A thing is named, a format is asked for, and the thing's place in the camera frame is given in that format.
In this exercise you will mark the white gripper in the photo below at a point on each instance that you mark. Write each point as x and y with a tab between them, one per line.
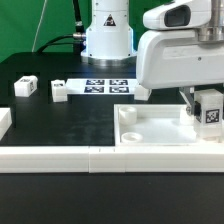
184	46

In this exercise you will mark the white square tabletop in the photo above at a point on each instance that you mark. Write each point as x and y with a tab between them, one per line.
161	125

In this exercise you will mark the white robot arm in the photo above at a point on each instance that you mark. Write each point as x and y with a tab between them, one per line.
109	38

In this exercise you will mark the white U-shaped fence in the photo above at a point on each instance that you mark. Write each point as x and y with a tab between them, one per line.
207	157

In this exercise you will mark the white base tag plate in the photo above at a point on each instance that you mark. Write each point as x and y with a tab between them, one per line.
101	86

